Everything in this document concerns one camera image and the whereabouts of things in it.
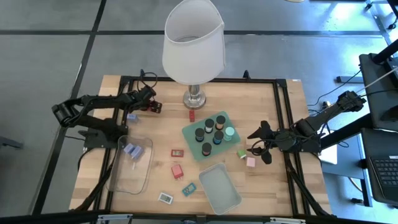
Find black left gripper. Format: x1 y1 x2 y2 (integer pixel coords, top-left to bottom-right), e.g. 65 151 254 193
133 86 163 114

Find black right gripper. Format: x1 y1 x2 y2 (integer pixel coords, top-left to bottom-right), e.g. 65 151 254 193
248 120 298 165

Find red square block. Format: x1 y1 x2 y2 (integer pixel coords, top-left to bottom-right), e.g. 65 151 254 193
170 164 185 180

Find teal card packet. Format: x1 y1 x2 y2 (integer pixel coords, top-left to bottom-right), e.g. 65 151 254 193
182 182 197 197

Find white digital clock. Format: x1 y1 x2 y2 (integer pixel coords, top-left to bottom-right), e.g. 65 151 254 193
157 192 174 205

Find teal cap sand timer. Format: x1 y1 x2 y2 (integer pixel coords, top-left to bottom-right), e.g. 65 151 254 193
224 126 236 141

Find teal translucent plastic tray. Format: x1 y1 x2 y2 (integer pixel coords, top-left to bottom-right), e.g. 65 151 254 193
181 111 242 162

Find orange sand timer black cap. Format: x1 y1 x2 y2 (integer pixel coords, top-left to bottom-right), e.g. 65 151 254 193
215 114 226 131

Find red sand timer black cap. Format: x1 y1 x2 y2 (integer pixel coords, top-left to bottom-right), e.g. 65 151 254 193
201 142 213 157

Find white shade chrome table lamp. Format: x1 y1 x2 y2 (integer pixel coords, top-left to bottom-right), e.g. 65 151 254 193
161 0 226 110

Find clear plastic bin right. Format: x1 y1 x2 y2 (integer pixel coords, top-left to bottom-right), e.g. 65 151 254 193
198 162 243 215

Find clear plastic bin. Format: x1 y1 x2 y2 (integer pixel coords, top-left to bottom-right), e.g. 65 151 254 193
198 162 243 215
105 134 154 195

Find white paper sheet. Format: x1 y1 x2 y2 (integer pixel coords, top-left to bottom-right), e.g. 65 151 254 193
320 144 338 165

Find black keyboard tray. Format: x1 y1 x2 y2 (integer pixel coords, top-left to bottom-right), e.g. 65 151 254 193
360 127 398 207

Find black side table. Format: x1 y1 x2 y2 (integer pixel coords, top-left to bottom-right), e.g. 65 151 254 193
359 52 398 131

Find black keyboard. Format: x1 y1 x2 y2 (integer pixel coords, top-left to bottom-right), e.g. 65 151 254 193
369 154 398 189

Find grey furniture foot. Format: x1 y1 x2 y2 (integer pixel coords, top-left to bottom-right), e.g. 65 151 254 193
0 135 24 150

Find black rig beam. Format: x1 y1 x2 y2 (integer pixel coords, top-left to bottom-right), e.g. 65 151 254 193
0 210 398 224

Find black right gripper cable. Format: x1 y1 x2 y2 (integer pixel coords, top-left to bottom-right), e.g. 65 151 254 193
250 138 274 156

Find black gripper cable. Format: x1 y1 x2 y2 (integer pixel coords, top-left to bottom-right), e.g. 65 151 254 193
250 138 274 156
139 70 159 93

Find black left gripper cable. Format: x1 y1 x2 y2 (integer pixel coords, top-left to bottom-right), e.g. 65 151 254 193
139 70 159 93

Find black aluminium table frame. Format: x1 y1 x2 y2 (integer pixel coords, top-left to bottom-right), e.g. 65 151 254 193
70 70 332 218

